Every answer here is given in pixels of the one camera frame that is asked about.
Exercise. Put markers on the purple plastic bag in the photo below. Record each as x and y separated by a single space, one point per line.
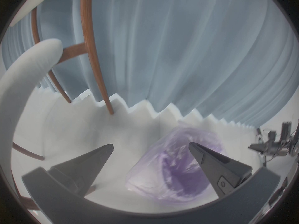
182 178

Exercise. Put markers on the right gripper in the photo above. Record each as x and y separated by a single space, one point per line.
272 147

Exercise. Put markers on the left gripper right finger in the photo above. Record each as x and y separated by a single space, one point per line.
217 167

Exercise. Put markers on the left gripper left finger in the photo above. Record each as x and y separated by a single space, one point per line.
88 167

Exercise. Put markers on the blue-green curtain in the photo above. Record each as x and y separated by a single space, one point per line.
175 43

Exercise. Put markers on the white wooden-legged chair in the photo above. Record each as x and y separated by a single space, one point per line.
23 78

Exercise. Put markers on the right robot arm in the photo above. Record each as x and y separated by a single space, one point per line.
286 128

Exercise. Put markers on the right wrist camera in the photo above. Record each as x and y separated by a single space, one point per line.
272 135

